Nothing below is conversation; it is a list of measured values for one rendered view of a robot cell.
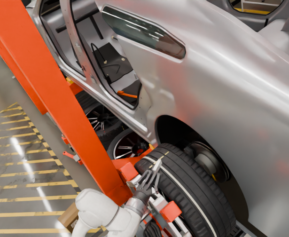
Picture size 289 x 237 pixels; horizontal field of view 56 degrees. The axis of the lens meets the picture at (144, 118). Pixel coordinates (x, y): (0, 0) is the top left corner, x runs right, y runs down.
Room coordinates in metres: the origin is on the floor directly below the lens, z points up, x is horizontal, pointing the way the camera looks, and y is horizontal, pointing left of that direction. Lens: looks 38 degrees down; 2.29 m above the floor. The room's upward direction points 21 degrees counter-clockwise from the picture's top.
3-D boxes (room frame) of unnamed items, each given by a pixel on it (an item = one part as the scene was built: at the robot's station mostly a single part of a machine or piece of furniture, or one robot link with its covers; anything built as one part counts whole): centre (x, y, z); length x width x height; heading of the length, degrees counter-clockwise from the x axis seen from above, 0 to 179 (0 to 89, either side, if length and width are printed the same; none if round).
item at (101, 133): (2.58, 0.45, 0.39); 0.66 x 0.66 x 0.24
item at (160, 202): (0.90, 0.12, 0.85); 0.54 x 0.07 x 0.54; 23
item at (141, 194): (0.78, 0.13, 1.26); 0.09 x 0.08 x 0.07; 138
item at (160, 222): (0.87, 0.19, 0.85); 0.21 x 0.14 x 0.14; 113
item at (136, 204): (0.72, 0.18, 1.26); 0.09 x 0.06 x 0.09; 48
